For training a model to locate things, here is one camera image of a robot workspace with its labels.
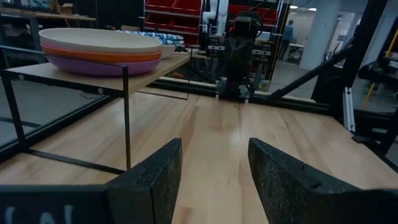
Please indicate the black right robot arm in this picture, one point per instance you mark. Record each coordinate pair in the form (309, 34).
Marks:
(239, 77)

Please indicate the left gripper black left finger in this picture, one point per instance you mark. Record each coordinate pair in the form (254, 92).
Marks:
(146, 193)

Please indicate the wooden workbench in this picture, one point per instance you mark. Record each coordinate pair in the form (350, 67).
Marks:
(46, 15)

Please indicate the orange plate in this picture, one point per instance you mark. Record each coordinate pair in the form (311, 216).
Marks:
(102, 57)

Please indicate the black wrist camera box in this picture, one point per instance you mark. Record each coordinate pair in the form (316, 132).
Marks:
(246, 26)

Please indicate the beige plate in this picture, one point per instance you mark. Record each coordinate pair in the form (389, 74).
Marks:
(99, 40)

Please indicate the raised wooden shelf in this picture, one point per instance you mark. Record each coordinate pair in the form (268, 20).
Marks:
(77, 80)

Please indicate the red storage bin rack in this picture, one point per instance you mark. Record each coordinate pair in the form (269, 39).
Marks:
(174, 15)

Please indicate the purple plate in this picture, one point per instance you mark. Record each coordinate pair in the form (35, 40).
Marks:
(93, 69)

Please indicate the person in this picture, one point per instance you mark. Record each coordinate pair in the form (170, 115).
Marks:
(286, 37)

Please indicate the white aluminium extrusion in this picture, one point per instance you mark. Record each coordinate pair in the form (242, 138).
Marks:
(349, 109)

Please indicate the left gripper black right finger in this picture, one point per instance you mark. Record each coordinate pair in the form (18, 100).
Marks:
(280, 193)

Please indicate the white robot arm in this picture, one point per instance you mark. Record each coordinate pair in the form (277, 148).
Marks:
(217, 15)

